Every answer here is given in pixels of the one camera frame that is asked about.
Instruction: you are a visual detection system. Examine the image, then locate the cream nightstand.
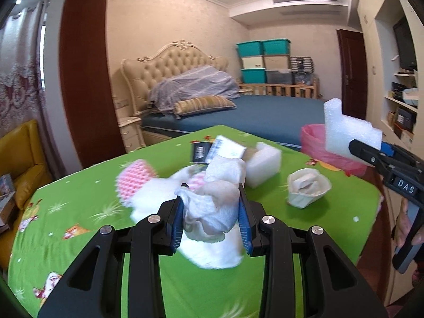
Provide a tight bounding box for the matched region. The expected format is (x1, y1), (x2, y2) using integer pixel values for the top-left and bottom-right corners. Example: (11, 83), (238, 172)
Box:
(118, 117), (146, 153)

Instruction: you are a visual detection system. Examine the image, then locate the dark wood door frame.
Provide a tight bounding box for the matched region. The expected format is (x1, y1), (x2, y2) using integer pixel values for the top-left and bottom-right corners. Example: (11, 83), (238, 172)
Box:
(60, 0), (126, 169)

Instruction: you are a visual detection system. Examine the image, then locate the teal storage box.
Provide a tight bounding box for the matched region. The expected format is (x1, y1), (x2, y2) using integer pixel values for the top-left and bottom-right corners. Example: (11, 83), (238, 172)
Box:
(236, 41), (264, 58)
(262, 40), (293, 56)
(241, 68), (267, 84)

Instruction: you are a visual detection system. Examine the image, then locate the black packet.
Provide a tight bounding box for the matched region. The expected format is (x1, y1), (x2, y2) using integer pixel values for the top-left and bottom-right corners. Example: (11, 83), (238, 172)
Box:
(191, 142), (213, 164)

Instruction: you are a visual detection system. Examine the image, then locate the blue bed mattress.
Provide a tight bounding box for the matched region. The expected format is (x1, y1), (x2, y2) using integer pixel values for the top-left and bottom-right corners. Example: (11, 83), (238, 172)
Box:
(141, 94), (328, 149)

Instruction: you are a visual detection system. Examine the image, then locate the beige tufted headboard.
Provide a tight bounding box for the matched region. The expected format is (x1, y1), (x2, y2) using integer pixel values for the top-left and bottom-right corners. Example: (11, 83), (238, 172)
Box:
(120, 40), (230, 116)

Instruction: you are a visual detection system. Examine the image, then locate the black box on shelf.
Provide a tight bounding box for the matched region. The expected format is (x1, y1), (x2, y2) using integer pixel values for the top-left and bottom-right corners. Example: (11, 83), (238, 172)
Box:
(391, 83), (418, 103)

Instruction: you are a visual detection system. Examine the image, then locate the white foam block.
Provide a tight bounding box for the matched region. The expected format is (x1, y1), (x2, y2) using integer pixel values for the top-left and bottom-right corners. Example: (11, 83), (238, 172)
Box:
(245, 142), (283, 189)

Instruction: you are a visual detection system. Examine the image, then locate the crumpled white paper cup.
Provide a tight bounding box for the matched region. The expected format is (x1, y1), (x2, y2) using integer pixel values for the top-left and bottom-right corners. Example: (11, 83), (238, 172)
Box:
(286, 168), (332, 209)

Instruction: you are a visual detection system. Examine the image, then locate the dark brown door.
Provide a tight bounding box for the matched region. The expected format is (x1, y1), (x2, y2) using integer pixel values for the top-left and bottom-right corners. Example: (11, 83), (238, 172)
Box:
(336, 29), (368, 120)

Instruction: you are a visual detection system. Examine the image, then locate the pink lined waste bin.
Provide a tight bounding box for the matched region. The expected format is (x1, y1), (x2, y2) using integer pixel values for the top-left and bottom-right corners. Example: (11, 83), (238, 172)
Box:
(300, 124), (368, 176)

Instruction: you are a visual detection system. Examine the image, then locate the wooden crib rail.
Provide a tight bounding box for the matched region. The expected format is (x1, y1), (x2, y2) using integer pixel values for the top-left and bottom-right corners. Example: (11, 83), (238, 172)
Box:
(239, 81), (321, 99)

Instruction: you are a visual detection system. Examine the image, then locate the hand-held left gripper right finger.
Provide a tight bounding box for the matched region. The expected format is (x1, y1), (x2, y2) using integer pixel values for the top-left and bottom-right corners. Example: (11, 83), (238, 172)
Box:
(238, 184), (388, 318)

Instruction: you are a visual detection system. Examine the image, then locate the checkered fabric bag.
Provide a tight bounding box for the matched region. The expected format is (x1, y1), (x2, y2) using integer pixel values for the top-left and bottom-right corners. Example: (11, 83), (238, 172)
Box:
(290, 56), (313, 72)

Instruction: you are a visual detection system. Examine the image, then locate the white paper towel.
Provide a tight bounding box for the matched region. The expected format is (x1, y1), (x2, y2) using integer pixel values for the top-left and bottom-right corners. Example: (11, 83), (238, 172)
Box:
(131, 155), (247, 270)

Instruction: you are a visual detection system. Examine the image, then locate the person's right hand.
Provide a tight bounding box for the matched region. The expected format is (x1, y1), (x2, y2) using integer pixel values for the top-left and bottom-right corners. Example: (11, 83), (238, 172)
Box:
(391, 202), (409, 249)

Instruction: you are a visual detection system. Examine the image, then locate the bed with blue mattress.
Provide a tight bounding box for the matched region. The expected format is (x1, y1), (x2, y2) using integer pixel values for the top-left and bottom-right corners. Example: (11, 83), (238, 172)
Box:
(142, 124), (189, 146)

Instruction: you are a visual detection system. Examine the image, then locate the white built-in wardrobe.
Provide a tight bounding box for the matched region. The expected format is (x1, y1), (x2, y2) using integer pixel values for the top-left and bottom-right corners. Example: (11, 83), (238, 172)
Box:
(356, 0), (424, 305)

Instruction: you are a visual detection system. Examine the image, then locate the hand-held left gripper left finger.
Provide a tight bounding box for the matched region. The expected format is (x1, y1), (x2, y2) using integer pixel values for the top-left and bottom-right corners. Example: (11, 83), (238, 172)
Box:
(37, 192), (185, 318)

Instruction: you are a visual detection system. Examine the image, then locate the yellow sofa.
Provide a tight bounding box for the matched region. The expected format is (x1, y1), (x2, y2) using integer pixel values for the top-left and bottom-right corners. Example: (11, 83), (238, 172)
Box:
(0, 119), (52, 262)

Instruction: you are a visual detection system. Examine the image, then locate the patterned lace curtain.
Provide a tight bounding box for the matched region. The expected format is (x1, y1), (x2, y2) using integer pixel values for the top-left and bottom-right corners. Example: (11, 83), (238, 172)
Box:
(0, 0), (47, 136)

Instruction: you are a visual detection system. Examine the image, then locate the grey striped duvet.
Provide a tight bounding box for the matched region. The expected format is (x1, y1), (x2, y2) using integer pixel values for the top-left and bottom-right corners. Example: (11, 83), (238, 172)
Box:
(147, 65), (241, 111)

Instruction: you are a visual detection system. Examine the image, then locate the white blue tissue pack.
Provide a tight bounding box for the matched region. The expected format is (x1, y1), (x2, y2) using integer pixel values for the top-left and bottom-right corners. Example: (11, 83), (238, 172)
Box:
(207, 135), (247, 163)

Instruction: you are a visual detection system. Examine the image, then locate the grey clear storage box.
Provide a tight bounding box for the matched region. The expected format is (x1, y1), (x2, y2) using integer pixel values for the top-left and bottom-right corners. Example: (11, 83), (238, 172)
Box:
(266, 69), (295, 85)

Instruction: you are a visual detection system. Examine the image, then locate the striped pillow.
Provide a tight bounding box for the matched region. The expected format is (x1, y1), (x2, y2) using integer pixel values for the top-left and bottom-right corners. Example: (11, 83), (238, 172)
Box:
(173, 95), (237, 118)

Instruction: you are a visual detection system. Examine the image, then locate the cream storage box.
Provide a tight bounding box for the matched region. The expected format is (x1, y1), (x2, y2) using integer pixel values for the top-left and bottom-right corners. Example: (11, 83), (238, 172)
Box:
(241, 56), (266, 70)

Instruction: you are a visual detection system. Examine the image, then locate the black safe box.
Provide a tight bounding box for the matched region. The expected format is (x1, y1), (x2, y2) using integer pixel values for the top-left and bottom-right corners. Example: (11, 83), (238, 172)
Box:
(397, 108), (417, 130)

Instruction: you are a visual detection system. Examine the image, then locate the small clear storage box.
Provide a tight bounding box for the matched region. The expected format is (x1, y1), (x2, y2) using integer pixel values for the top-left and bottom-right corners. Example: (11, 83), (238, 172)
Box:
(293, 72), (315, 85)

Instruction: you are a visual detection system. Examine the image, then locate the black television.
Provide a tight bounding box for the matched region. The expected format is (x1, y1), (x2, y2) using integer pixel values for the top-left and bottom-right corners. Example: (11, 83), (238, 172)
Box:
(393, 16), (418, 71)

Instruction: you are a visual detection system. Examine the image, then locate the pink foam fruit net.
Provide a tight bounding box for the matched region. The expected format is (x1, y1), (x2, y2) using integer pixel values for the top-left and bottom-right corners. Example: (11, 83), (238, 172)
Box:
(115, 159), (158, 207)

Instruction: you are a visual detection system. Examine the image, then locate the green printed tablecloth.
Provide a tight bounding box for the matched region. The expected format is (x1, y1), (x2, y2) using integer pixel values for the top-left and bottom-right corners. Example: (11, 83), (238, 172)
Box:
(7, 125), (381, 318)

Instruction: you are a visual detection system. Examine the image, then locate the angled white foam piece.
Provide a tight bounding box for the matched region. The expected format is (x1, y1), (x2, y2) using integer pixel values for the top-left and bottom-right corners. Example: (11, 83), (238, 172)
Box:
(324, 99), (383, 156)

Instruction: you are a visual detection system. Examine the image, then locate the beige translucent storage box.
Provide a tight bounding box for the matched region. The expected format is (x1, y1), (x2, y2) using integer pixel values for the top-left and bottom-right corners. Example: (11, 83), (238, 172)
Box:
(263, 55), (292, 71)

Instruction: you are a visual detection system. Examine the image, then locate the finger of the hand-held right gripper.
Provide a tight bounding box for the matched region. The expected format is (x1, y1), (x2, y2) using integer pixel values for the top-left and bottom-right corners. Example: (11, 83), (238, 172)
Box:
(381, 142), (419, 168)
(349, 139), (390, 173)

